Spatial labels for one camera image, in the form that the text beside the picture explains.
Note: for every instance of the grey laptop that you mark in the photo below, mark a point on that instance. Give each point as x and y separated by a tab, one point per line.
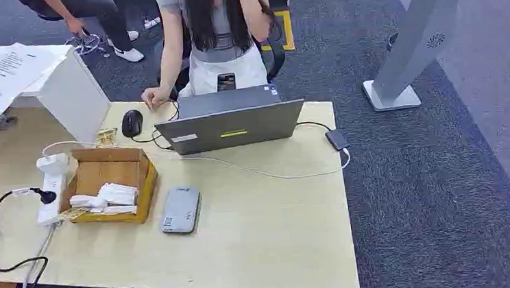
231	126

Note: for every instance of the small black usb hub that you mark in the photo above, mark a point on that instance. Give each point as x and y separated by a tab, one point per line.
337	139

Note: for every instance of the grey flat card reader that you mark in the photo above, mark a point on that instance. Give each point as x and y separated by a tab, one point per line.
181	210

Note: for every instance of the black computer mouse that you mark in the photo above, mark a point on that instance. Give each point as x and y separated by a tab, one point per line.
131	123

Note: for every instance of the person seated at desk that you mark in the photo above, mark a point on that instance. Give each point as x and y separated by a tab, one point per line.
220	22

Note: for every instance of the large white card pack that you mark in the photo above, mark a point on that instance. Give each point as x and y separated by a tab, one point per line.
118	193

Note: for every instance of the open wooden card box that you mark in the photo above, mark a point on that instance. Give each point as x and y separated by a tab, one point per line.
111	170

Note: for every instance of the gold foil wrapper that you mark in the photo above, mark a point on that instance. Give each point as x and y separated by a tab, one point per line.
106	137

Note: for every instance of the small white card pack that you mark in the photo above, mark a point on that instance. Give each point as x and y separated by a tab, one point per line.
87	201

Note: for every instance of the grey floor stand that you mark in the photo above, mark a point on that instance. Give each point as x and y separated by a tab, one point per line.
415	34

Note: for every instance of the metal chair base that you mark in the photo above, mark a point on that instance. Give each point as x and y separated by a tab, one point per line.
85	42

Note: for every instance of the white power strip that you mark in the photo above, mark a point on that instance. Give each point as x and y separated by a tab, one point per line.
52	177

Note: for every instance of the black power plug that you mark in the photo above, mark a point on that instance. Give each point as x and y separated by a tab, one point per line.
47	196

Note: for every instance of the person on chair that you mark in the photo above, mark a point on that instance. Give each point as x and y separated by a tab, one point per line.
89	5

